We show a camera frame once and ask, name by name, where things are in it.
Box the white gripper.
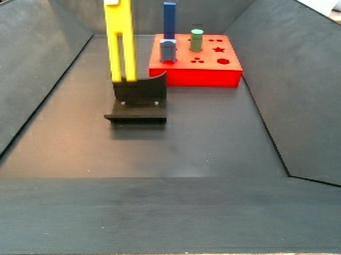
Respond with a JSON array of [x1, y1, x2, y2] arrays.
[[104, 0, 120, 5]]

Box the yellow slotted square-circle block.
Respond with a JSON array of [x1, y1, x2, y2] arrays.
[[104, 0, 138, 83]]

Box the dark blue square peg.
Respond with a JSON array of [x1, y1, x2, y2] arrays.
[[163, 2, 175, 39]]

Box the black curved fixture stand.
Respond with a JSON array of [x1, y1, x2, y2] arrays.
[[104, 73, 167, 123]]

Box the grey-blue arch peg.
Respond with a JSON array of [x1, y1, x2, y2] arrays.
[[160, 39, 175, 63]]

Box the green cylinder peg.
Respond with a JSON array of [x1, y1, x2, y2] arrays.
[[190, 29, 203, 52]]

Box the red shape-sorter base block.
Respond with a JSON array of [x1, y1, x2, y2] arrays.
[[150, 34, 242, 88]]

